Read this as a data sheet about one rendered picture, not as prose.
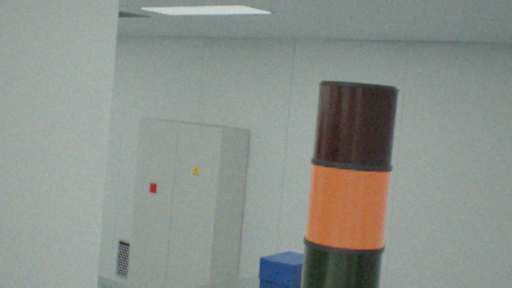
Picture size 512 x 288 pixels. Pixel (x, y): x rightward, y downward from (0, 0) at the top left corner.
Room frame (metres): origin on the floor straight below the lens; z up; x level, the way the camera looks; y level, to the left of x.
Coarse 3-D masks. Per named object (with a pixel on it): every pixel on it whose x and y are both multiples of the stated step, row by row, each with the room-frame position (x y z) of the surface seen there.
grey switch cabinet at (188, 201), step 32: (160, 128) 7.83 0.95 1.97; (192, 128) 7.52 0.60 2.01; (224, 128) 7.29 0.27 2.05; (160, 160) 7.80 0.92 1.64; (192, 160) 7.50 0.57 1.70; (224, 160) 7.31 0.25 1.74; (160, 192) 7.78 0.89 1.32; (192, 192) 7.47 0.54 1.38; (224, 192) 7.34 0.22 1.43; (160, 224) 7.75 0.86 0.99; (192, 224) 7.45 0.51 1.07; (224, 224) 7.37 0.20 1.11; (160, 256) 7.73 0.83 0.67; (192, 256) 7.43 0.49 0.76; (224, 256) 7.40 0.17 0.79
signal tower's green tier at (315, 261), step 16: (304, 256) 0.47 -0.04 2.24; (320, 256) 0.46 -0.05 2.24; (336, 256) 0.45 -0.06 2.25; (352, 256) 0.45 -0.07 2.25; (368, 256) 0.45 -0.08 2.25; (304, 272) 0.47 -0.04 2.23; (320, 272) 0.45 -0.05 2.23; (336, 272) 0.45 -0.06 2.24; (352, 272) 0.45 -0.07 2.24; (368, 272) 0.45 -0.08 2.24
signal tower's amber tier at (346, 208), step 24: (312, 168) 0.47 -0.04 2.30; (312, 192) 0.47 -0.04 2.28; (336, 192) 0.45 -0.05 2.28; (360, 192) 0.45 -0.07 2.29; (384, 192) 0.46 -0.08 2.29; (312, 216) 0.46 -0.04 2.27; (336, 216) 0.45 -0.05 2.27; (360, 216) 0.45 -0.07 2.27; (384, 216) 0.46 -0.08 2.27; (312, 240) 0.46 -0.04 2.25; (336, 240) 0.45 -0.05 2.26; (360, 240) 0.45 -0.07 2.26
